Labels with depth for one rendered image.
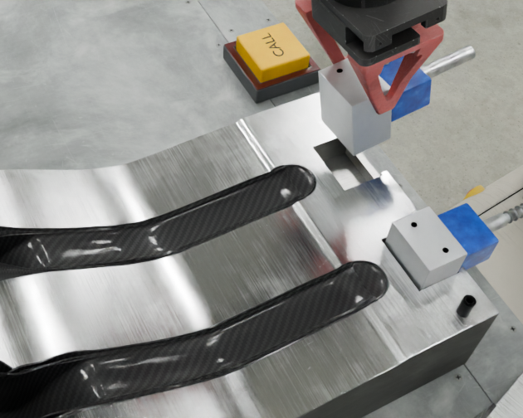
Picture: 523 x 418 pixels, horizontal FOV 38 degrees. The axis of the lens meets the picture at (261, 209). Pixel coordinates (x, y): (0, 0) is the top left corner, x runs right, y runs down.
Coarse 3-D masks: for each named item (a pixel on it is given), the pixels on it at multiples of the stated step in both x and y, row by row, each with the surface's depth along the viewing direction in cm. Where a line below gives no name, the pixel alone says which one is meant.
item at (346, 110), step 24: (336, 72) 58; (384, 72) 60; (432, 72) 61; (336, 96) 57; (360, 96) 56; (408, 96) 59; (336, 120) 60; (360, 120) 57; (384, 120) 59; (360, 144) 59
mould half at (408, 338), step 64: (256, 128) 66; (320, 128) 67; (0, 192) 55; (64, 192) 59; (128, 192) 62; (192, 192) 62; (320, 192) 62; (384, 192) 63; (192, 256) 59; (256, 256) 59; (320, 256) 59; (384, 256) 59; (0, 320) 48; (64, 320) 50; (128, 320) 52; (192, 320) 55; (384, 320) 56; (448, 320) 56; (256, 384) 53; (320, 384) 53; (384, 384) 56
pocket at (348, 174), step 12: (324, 144) 66; (336, 144) 67; (324, 156) 67; (336, 156) 68; (348, 156) 68; (360, 156) 67; (336, 168) 68; (348, 168) 68; (360, 168) 67; (372, 168) 66; (348, 180) 67; (360, 180) 67
